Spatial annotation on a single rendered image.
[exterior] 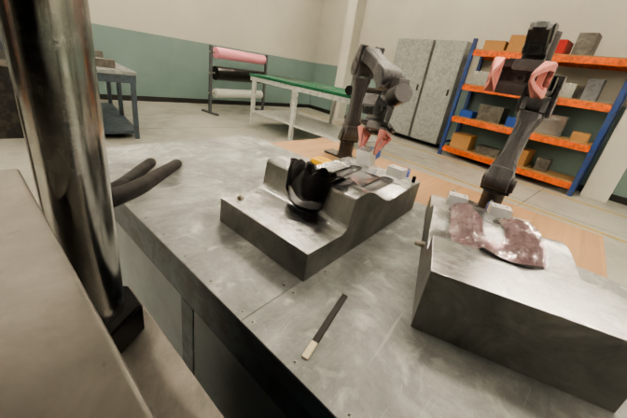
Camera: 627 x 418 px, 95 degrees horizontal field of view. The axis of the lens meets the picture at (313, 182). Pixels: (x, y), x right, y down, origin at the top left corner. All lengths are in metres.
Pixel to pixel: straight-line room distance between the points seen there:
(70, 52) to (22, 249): 0.17
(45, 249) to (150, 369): 0.28
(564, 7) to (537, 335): 6.00
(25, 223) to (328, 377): 0.35
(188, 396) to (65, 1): 0.41
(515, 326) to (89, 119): 0.56
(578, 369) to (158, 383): 0.53
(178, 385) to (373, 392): 0.23
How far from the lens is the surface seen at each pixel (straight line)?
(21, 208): 0.27
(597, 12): 6.25
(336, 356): 0.45
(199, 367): 0.78
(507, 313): 0.50
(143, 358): 0.47
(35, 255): 0.21
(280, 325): 0.47
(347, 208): 0.58
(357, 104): 1.23
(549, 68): 0.71
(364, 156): 0.92
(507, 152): 1.06
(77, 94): 0.34
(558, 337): 0.53
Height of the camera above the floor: 1.15
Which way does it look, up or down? 22 degrees down
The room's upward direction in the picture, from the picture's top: 9 degrees clockwise
